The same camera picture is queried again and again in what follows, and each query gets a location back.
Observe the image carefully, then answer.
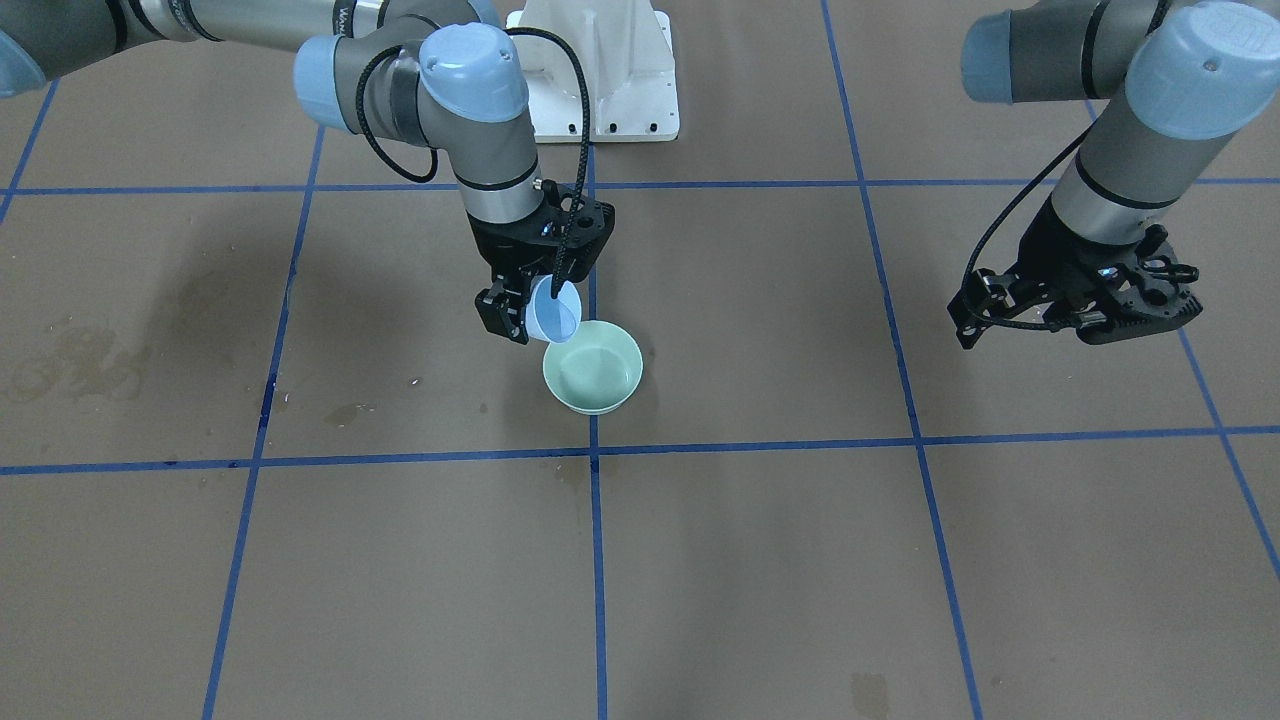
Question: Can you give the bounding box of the brown paper table cover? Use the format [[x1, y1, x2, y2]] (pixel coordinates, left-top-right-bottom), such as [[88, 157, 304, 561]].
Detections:
[[1, 1, 1279, 719]]

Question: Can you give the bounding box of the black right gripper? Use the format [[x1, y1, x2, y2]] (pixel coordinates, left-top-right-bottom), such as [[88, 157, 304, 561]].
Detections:
[[468, 197, 616, 345]]

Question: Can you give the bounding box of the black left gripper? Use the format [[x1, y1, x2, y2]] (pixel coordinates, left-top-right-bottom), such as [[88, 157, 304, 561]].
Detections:
[[1007, 202, 1204, 345]]

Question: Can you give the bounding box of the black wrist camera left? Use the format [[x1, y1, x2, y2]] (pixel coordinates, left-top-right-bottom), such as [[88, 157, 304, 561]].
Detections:
[[946, 269, 1036, 350]]

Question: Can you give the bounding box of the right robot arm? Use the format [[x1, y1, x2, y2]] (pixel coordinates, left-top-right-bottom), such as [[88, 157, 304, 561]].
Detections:
[[1, 1, 614, 345]]

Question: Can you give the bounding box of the light blue plastic cup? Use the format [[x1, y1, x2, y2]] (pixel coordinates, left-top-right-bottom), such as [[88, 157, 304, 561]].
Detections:
[[524, 275, 582, 345]]

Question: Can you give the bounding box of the blue tape line crosswise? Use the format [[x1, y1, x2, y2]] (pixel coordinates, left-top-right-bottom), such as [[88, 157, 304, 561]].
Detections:
[[585, 140, 611, 720]]

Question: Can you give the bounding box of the light green ceramic bowl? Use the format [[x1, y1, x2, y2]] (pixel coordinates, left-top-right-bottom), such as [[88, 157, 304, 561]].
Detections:
[[541, 320, 644, 416]]

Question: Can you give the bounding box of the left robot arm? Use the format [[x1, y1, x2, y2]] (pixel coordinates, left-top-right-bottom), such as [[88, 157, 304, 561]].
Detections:
[[947, 1, 1279, 348]]

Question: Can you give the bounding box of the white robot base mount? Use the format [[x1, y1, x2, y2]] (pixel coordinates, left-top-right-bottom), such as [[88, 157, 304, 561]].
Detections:
[[506, 1, 681, 145]]

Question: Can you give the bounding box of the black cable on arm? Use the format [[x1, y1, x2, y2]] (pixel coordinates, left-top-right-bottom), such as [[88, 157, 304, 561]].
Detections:
[[355, 26, 596, 301]]

